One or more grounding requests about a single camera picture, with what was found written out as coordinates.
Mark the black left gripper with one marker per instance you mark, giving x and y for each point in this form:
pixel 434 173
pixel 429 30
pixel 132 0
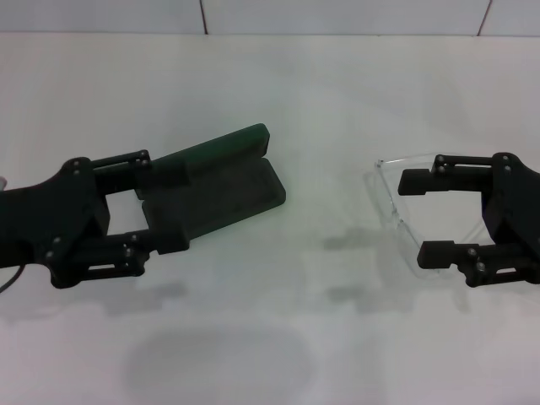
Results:
pixel 50 211

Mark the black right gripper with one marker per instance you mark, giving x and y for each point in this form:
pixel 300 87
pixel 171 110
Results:
pixel 514 202

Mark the clear transparent glasses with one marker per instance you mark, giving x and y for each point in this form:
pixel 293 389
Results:
pixel 396 211

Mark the green glasses case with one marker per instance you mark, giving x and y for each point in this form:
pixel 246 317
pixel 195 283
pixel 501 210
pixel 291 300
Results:
pixel 236 190

